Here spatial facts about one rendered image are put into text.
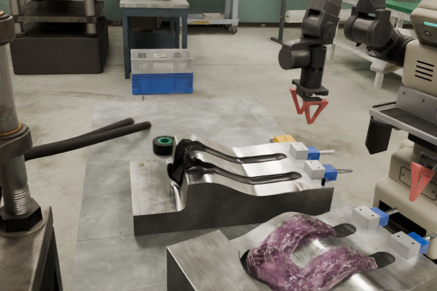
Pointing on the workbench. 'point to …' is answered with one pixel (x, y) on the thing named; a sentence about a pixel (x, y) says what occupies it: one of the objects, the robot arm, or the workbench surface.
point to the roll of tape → (163, 145)
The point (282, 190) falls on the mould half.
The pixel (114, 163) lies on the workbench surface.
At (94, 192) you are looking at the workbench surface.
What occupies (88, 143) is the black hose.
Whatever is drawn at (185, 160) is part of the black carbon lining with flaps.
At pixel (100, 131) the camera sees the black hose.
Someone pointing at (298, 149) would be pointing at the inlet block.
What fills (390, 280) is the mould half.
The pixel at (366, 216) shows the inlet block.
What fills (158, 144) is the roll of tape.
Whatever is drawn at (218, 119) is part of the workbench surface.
